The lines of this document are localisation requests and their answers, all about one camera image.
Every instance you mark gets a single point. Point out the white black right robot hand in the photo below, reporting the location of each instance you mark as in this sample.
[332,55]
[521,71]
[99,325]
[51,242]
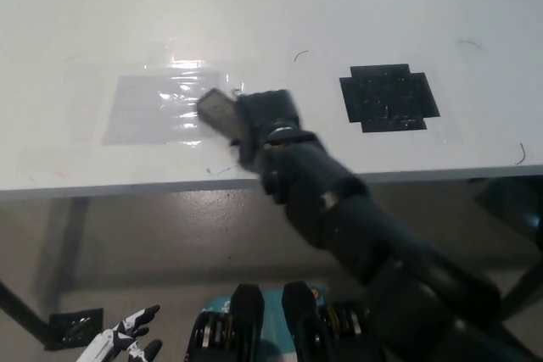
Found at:
[267,109]

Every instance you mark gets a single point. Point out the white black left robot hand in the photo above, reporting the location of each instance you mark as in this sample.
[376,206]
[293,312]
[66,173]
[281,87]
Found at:
[123,336]

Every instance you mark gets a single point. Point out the dark grey whiteboard eraser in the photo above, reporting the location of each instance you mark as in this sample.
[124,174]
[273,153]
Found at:
[216,109]

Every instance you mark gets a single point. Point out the black tape marked spot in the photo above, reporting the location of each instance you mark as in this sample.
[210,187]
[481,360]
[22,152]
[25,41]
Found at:
[382,99]

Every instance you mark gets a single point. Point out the clear film over black spot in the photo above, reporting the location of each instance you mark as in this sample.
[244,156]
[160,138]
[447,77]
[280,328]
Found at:
[443,139]

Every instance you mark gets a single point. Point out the clear film over grey patch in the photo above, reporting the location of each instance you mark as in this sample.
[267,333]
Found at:
[237,154]

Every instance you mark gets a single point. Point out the grey rectangular patch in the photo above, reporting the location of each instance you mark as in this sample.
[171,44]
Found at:
[136,116]

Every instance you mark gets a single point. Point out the dark table underframe brace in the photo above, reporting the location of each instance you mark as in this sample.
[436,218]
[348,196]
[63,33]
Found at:
[509,201]

